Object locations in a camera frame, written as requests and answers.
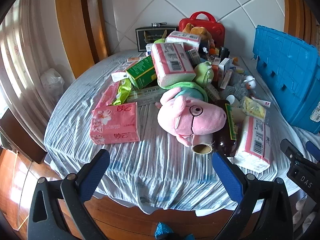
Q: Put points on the pale striped curtain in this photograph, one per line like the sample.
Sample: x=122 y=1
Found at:
x=20 y=55

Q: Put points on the dark wooden nightstand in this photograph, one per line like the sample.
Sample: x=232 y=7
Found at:
x=22 y=140

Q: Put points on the white blue box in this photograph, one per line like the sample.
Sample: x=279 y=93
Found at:
x=226 y=66

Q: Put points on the grey plush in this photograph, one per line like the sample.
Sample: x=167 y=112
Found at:
x=237 y=87

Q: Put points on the brown teddy plush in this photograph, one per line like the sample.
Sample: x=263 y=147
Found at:
x=197 y=30

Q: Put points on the yellow-green wipes packet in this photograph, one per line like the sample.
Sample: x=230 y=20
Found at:
x=123 y=90

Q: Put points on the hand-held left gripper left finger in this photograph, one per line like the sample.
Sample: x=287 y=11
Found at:
x=95 y=175

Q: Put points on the padded headboard wooden frame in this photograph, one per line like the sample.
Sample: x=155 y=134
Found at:
x=75 y=17

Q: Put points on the white paper roll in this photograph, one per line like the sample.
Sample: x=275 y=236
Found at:
x=201 y=142

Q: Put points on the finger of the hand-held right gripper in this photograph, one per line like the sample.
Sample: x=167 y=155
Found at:
x=291 y=150
x=313 y=151

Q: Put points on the blue plastic crate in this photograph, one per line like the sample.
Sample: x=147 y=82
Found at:
x=287 y=75

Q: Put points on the small orange white box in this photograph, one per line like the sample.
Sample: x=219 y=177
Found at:
x=133 y=59

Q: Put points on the black bottle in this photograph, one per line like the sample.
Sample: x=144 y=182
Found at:
x=223 y=52

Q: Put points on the blue shoe cover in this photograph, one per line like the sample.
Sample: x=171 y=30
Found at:
x=161 y=231

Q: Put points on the white long box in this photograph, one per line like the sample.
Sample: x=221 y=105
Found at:
x=193 y=56

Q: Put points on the green cardboard box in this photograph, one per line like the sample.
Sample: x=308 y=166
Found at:
x=141 y=71

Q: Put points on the clear plastic bag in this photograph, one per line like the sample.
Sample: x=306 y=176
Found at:
x=51 y=82

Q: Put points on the red plastic carry case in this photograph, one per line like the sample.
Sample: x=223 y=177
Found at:
x=217 y=32

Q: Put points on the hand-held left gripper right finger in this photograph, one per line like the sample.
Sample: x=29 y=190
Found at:
x=227 y=177

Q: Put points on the pink pig plush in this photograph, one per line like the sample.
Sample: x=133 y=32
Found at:
x=200 y=120

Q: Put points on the brown glass bottle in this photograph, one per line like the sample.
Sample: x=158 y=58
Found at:
x=222 y=135

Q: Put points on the dark box with gold emblem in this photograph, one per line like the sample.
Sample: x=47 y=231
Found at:
x=147 y=38

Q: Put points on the yellow packet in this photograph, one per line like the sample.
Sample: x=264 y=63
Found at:
x=252 y=107

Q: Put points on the white pink tissue pack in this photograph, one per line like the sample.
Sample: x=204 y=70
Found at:
x=172 y=65
x=185 y=38
x=255 y=142

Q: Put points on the white duck toy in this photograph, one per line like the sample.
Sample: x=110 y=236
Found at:
x=249 y=83

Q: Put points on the white red tube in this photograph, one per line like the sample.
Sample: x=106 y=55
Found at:
x=265 y=103

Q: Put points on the white paper tag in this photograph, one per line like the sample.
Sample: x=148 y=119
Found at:
x=117 y=76

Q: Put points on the green frog plush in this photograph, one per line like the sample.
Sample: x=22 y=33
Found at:
x=202 y=73

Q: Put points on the long grey gold box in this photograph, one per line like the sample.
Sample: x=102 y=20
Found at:
x=145 y=96

